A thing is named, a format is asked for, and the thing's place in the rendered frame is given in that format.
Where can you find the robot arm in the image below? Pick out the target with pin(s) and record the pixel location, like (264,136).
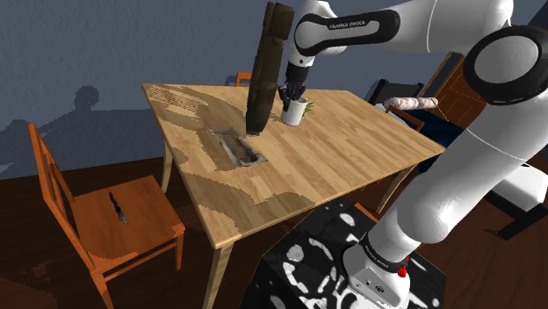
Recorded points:
(471,171)

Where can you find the black white patterned robot stand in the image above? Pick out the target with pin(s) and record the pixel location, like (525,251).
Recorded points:
(299,265)

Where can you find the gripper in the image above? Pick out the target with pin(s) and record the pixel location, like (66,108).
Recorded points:
(296,77)

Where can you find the tall brown column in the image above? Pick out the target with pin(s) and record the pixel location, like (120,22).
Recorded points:
(263,72)

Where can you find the slim black pen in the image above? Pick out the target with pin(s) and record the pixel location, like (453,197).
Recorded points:
(117,207)

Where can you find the brown wooden cabinet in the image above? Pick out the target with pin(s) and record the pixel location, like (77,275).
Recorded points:
(458,94)

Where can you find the white pot with green plant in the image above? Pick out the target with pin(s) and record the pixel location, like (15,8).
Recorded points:
(294,114)

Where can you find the light wooden table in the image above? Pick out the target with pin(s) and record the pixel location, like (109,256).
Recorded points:
(342,141)

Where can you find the black bed with blue blanket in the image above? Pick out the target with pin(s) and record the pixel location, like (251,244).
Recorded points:
(436,128)

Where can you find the orange wooden chair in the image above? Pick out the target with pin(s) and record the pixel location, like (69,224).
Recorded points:
(242,78)
(406,116)
(367,212)
(141,222)

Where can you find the grey flat rectangular tray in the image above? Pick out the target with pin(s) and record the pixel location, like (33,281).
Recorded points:
(244,150)

